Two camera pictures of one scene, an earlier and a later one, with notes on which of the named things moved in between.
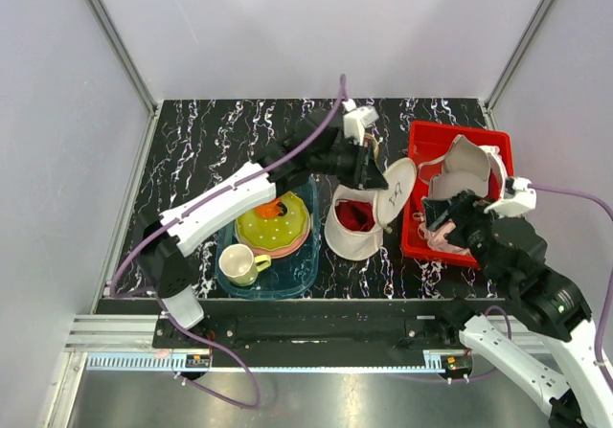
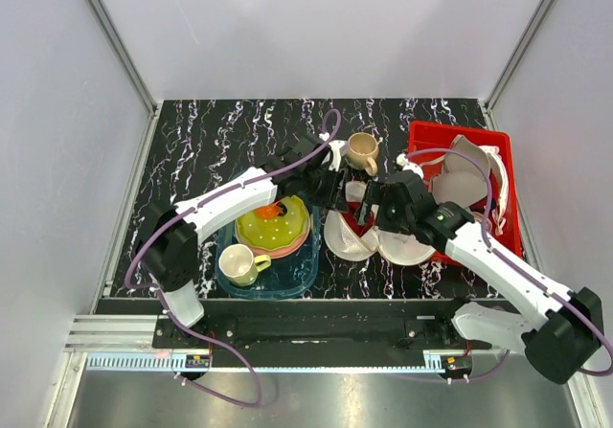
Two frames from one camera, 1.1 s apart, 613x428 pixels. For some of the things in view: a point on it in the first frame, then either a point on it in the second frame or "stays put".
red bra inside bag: (357, 215) stays put
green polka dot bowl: (279, 232) stays put
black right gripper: (469, 207) to (373, 190)
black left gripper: (365, 173) to (336, 196)
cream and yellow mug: (238, 263) stays put
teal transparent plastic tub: (288, 278) stays put
